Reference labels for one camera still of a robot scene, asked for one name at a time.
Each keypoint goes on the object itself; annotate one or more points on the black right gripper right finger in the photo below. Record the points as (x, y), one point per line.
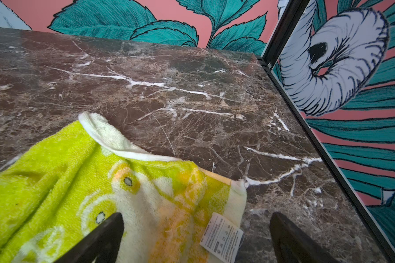
(292, 245)

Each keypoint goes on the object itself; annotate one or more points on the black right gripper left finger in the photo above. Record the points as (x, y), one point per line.
(100, 246)

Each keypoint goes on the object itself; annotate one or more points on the yellow green patterned towel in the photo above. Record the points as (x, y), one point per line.
(69, 184)

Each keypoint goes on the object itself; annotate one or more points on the black right frame post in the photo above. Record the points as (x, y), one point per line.
(335, 60)

